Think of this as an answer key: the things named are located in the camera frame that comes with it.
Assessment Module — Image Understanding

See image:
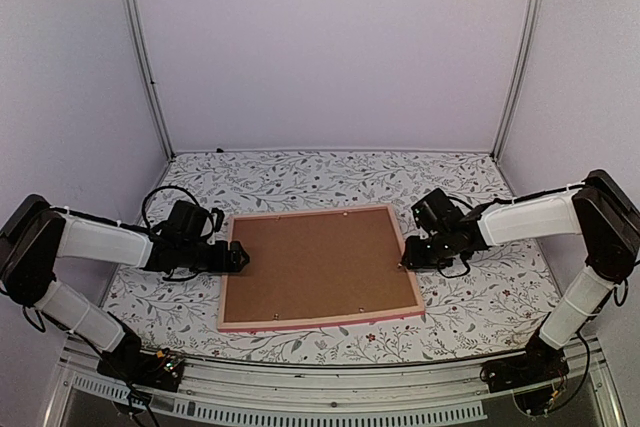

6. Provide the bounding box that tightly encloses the brown backing board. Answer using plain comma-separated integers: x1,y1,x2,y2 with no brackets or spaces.
222,208,420,323

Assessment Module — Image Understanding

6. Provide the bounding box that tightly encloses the floral table mat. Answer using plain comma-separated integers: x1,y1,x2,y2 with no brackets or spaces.
103,152,559,365

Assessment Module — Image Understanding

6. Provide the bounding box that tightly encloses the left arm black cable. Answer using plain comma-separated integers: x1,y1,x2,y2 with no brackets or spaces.
140,185,201,233

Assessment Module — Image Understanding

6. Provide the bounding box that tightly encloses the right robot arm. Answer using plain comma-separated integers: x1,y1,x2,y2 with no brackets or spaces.
400,169,639,390

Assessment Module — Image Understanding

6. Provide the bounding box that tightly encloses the pink wooden picture frame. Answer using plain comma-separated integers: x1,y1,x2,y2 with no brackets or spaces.
216,203,427,333

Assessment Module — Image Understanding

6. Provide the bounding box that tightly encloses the aluminium post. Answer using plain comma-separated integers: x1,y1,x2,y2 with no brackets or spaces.
122,0,175,161
491,0,543,163

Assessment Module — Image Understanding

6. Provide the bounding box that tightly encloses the left aluminium post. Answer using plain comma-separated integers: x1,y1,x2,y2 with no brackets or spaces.
122,0,175,161

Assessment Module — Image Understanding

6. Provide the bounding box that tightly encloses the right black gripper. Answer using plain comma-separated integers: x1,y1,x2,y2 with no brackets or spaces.
403,231,455,270

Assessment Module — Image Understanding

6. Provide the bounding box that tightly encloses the front aluminium rail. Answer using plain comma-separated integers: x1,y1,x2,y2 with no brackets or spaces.
42,355,628,426

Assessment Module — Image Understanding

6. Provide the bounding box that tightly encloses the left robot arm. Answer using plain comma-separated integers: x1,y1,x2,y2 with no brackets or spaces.
1,194,250,382

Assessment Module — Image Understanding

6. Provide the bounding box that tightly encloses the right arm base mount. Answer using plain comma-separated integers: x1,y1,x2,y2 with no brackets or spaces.
479,353,569,417

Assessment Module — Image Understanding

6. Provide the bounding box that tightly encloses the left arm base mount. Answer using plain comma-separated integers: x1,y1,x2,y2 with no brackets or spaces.
97,348,185,393

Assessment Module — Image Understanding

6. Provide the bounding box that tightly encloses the right aluminium post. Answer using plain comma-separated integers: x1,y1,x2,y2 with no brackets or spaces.
491,0,543,163

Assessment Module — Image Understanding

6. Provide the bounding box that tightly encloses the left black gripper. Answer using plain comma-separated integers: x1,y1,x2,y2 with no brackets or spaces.
179,240,250,275

